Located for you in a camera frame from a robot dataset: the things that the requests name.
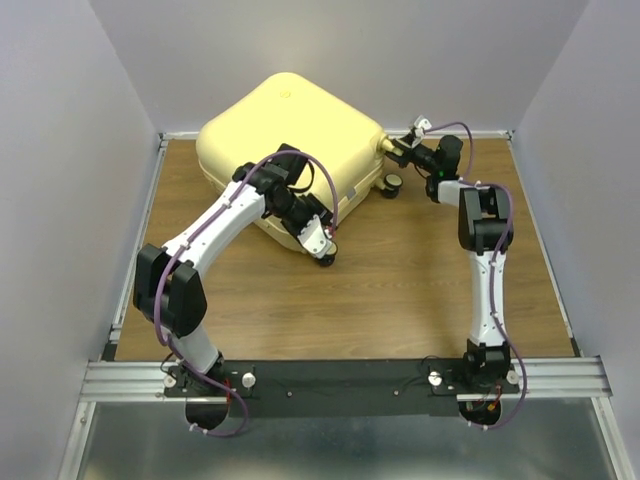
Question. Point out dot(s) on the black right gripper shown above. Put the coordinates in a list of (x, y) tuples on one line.
[(402, 159)]

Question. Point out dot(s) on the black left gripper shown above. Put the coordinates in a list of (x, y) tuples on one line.
[(313, 208)]

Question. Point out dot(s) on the cream yellow suitcase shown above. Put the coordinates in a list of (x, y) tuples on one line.
[(287, 110)]

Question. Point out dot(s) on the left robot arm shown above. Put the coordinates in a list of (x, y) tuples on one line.
[(168, 283)]

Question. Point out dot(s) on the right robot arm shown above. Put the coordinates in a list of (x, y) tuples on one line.
[(485, 232)]

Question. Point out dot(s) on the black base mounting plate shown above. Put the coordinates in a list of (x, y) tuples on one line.
[(336, 388)]

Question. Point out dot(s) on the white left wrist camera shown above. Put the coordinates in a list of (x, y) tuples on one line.
[(317, 241)]

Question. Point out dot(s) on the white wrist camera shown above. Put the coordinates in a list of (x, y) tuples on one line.
[(317, 241), (421, 126)]

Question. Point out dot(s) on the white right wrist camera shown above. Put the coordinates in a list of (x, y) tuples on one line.
[(421, 126)]

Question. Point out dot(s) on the aluminium frame rail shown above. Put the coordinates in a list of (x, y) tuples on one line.
[(538, 378)]

